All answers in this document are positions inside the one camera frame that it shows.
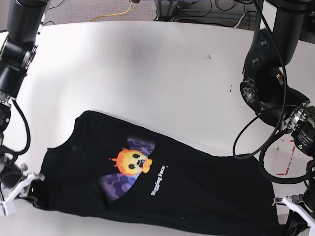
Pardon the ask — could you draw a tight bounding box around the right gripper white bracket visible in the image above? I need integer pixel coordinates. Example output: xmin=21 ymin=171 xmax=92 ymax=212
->
xmin=0 ymin=163 xmax=45 ymax=203

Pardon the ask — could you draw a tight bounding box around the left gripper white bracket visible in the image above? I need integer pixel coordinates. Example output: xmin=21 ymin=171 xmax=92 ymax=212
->
xmin=272 ymin=194 xmax=315 ymax=228

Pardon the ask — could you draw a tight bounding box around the black t-shirt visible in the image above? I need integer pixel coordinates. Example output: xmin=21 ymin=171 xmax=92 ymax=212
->
xmin=31 ymin=111 xmax=295 ymax=236

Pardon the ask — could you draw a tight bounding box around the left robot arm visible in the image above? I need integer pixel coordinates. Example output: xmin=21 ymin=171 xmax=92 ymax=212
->
xmin=240 ymin=0 xmax=315 ymax=236

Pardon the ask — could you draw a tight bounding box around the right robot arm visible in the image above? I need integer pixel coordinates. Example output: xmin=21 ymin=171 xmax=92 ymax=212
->
xmin=0 ymin=0 xmax=50 ymax=189

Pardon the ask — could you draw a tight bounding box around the red tape rectangle marking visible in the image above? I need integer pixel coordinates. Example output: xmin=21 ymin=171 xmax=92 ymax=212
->
xmin=273 ymin=138 xmax=295 ymax=177

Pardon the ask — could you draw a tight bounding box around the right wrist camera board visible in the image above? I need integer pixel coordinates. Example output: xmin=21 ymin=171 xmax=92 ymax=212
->
xmin=0 ymin=201 xmax=16 ymax=216

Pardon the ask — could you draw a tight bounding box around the yellow cable on floor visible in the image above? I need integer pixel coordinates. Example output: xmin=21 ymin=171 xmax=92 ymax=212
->
xmin=89 ymin=2 xmax=135 ymax=23

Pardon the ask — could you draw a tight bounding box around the aluminium frame stand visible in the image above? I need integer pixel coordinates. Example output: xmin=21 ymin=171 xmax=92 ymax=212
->
xmin=154 ymin=0 xmax=179 ymax=22

